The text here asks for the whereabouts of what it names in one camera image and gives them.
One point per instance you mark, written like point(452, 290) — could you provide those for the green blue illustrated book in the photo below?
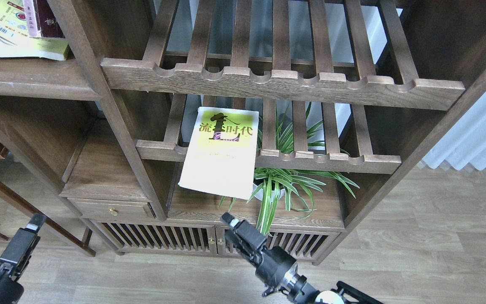
point(14, 38)

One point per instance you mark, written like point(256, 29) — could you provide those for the left slatted cabinet door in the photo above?
point(161, 238)

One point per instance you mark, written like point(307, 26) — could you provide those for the white plant pot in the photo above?
point(258, 190)

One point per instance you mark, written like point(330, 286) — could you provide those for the maroon thick book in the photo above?
point(41, 21)

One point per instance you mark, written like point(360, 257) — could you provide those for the yellow white book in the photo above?
point(220, 158)

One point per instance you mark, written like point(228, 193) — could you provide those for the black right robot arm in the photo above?
point(343, 294)

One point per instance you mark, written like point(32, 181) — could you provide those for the right slatted cabinet door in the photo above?
point(301, 245)

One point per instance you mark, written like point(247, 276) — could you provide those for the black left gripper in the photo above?
point(15, 259)

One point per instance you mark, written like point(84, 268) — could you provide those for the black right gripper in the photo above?
point(275, 267)

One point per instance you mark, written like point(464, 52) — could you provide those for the slatted cabinet door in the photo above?
point(301, 245)
point(161, 238)

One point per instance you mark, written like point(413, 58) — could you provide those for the dark wooden bookshelf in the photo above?
point(388, 78)

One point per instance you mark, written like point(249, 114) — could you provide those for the white curtain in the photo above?
point(465, 143)

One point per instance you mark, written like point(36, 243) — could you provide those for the wooden drawer brass knob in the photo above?
point(108, 209)

